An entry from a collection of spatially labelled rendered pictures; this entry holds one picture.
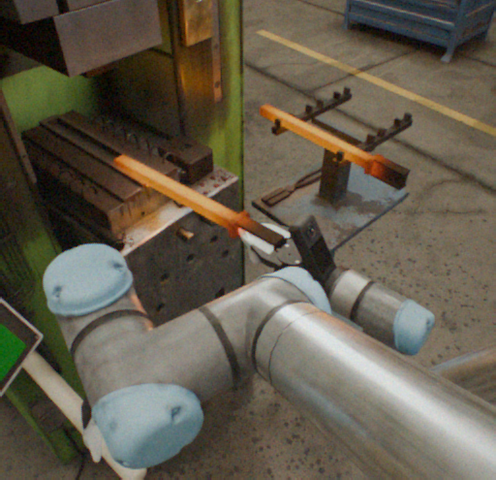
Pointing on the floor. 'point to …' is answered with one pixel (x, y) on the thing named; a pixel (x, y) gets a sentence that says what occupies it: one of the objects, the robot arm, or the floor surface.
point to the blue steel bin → (424, 11)
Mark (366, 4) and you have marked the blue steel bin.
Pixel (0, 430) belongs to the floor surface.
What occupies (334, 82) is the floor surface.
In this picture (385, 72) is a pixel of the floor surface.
